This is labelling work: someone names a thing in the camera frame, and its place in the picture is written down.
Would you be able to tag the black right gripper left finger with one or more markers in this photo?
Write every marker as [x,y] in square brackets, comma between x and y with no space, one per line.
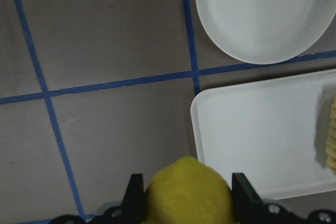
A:
[130,211]

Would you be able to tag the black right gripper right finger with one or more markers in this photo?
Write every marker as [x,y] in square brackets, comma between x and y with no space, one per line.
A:
[249,207]

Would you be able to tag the yellow lemon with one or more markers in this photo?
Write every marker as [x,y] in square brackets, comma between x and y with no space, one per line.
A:
[188,191]

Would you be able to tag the white rectangular tray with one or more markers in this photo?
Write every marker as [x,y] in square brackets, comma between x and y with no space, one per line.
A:
[273,131]

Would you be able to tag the sliced yellow fruit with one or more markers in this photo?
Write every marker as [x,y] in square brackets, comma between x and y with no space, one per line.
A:
[330,140]

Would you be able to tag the white round plate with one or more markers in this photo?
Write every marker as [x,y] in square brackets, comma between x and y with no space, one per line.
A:
[265,31]

